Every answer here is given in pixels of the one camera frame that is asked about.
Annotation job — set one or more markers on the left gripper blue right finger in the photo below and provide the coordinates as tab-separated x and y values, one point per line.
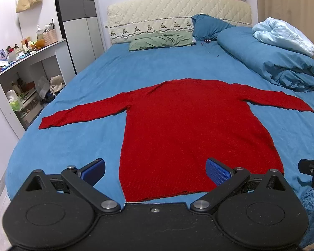
218	172

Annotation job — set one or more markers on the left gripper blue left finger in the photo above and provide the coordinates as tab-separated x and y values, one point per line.
92	172

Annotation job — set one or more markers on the red knit sweater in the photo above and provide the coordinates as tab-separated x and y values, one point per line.
173	128

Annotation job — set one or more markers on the blue bed sheet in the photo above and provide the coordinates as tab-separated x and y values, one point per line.
120	70

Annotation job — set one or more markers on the blue duvet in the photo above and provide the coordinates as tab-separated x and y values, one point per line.
279	66

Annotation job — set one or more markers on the white shelf desk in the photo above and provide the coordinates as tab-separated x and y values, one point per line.
53	59

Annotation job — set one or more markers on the orange plush on desk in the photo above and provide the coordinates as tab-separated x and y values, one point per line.
38	44

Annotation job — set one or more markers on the green pillow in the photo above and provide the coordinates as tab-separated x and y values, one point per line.
162	40

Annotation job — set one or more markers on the woven basket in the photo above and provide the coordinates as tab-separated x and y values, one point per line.
50	37

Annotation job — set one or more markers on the light blue blanket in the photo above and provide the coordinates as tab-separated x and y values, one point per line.
279	33

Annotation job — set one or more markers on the dark blue pillow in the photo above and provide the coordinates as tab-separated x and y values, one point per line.
207	28

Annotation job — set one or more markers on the cream quilted headboard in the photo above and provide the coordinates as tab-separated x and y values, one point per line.
129	19

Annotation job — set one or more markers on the white grey wardrobe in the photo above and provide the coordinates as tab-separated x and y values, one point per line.
80	27

